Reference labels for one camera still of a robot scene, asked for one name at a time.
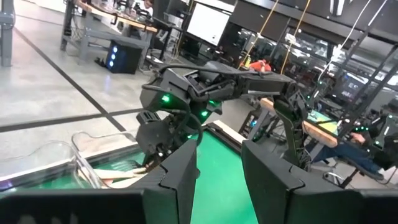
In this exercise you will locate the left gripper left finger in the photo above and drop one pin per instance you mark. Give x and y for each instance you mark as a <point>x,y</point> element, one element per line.
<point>93,208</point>

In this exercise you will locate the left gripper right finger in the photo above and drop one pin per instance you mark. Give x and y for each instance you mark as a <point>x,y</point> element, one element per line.
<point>311,208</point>

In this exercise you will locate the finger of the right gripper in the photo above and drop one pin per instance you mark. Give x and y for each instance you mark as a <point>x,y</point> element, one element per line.
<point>154,161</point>

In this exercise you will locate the black neighbouring robot arm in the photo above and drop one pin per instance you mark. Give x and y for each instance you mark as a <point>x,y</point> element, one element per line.
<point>385,130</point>

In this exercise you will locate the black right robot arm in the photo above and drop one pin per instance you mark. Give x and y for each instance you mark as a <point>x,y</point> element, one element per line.
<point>267,85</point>

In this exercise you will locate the black office chair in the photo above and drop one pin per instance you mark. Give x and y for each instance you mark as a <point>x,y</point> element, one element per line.
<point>348,174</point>

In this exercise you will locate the person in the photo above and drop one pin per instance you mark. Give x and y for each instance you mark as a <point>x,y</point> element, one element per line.
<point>260,65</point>
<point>345,152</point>
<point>146,6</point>

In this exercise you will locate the neighbouring table green mat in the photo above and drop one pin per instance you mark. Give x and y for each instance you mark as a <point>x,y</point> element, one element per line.
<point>320,132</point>

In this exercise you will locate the black computer tower blue lights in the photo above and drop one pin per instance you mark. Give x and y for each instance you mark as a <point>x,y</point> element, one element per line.
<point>124,57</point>

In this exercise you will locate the white screen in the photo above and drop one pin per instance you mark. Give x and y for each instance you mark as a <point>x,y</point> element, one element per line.
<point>208,23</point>

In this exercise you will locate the grey metal post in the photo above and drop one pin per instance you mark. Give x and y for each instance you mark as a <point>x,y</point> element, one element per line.
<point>7,31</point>

